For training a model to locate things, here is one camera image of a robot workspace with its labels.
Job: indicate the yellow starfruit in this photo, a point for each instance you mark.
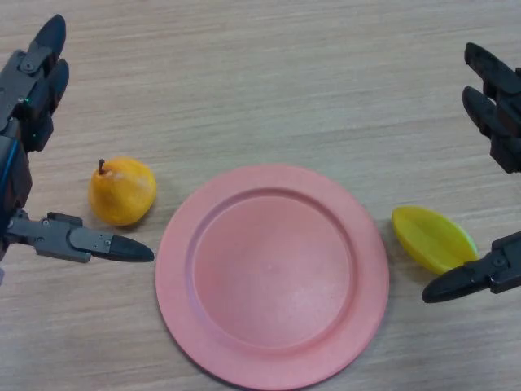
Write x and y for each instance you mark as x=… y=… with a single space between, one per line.
x=435 y=240

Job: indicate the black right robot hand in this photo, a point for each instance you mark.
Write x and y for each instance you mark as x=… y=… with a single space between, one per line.
x=504 y=102

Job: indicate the pink round plate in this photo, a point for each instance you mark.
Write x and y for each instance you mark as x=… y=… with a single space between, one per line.
x=272 y=277

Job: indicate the yellow pear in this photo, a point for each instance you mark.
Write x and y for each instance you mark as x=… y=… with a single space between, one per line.
x=122 y=191

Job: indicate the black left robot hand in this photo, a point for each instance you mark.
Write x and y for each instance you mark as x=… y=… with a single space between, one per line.
x=16 y=122

